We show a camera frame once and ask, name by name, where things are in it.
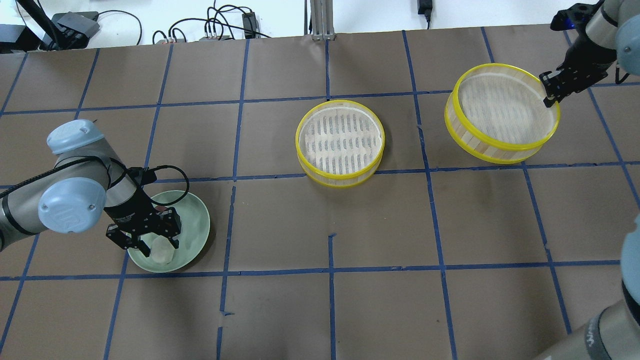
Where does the green plate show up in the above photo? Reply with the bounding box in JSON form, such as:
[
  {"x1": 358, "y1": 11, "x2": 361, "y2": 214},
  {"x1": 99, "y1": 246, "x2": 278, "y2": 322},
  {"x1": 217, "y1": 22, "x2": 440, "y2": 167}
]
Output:
[{"x1": 127, "y1": 193, "x2": 211, "y2": 273}]

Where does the black usb hub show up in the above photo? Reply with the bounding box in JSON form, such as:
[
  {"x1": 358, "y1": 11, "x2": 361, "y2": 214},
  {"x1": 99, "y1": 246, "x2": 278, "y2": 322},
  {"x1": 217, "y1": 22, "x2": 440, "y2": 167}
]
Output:
[{"x1": 52, "y1": 11, "x2": 99, "y2": 41}]

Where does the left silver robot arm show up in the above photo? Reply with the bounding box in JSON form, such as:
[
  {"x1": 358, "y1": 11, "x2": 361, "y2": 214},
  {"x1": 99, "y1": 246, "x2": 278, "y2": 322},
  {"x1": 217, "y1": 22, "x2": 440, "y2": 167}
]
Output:
[{"x1": 0, "y1": 119, "x2": 182, "y2": 257}]

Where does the yellow steamer layer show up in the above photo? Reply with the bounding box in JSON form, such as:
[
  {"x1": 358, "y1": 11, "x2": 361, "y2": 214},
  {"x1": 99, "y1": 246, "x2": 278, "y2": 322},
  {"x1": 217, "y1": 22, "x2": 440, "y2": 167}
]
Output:
[
  {"x1": 444, "y1": 63, "x2": 562, "y2": 165},
  {"x1": 294, "y1": 99, "x2": 387, "y2": 189}
]

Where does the white steamed bun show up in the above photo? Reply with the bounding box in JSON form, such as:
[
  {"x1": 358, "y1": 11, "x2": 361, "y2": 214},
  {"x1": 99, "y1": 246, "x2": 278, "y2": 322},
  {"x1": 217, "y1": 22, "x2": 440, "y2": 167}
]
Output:
[{"x1": 150, "y1": 235, "x2": 176, "y2": 265}]

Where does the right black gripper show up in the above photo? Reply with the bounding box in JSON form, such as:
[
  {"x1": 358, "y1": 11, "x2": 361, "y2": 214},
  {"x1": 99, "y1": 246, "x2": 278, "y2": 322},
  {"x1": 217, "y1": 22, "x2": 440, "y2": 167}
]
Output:
[{"x1": 539, "y1": 30, "x2": 618, "y2": 109}]

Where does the black power adapter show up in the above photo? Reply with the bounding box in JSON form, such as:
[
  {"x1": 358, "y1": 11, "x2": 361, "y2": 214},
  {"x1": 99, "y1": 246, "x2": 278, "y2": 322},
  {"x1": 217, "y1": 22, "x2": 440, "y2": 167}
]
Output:
[{"x1": 242, "y1": 11, "x2": 259, "y2": 39}]

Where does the black camera stand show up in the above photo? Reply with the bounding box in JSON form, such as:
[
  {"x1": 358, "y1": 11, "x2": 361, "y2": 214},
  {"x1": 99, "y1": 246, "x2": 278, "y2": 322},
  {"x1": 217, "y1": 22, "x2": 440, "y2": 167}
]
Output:
[{"x1": 14, "y1": 0, "x2": 70, "y2": 51}]

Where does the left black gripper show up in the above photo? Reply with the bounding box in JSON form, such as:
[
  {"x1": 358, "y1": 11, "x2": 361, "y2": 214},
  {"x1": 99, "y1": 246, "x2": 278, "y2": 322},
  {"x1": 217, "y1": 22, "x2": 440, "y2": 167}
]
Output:
[{"x1": 104, "y1": 188, "x2": 182, "y2": 258}]

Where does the aluminium frame post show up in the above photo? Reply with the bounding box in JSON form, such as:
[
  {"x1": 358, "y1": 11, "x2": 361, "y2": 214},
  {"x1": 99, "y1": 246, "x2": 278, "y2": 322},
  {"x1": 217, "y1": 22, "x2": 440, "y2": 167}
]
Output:
[{"x1": 310, "y1": 0, "x2": 336, "y2": 41}]

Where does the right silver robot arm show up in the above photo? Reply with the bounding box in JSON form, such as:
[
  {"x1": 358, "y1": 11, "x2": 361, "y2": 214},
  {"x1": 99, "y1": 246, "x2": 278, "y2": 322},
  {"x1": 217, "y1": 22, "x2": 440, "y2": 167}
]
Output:
[{"x1": 539, "y1": 0, "x2": 640, "y2": 108}]

